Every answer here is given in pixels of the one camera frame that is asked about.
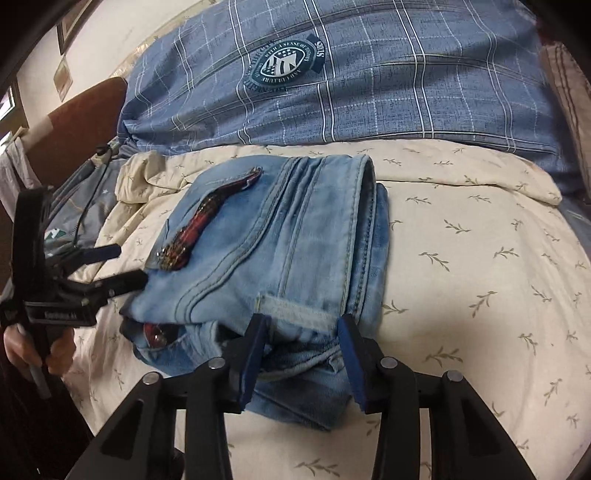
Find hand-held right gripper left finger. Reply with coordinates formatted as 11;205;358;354
78;314;273;480

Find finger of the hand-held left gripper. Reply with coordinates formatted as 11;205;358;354
54;244;123;275
91;270;149;297

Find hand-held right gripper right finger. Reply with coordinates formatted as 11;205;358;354
336;315;522;480

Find blue denim pants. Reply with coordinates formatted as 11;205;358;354
119;154;391;432

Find person's left hand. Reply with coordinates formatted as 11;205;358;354
2;323;77;377

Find grey star-print cloth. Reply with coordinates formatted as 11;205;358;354
44;148;129;259

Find white hanging cloth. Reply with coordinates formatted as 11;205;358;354
0;137;43;223

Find brown headboard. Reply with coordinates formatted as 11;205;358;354
23;76;129;190

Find cream leaf-print bed sheet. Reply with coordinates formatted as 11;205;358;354
60;141;591;480

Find blue plaid quilt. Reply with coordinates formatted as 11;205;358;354
115;0;573;195

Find striped floral pillow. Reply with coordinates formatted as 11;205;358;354
540;41;591;204

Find black cable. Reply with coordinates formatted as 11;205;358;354
69;144;117;252

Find beige wall plaque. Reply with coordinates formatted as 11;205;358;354
53;55;75;103

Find framed wall picture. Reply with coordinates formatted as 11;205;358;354
55;0;100;56

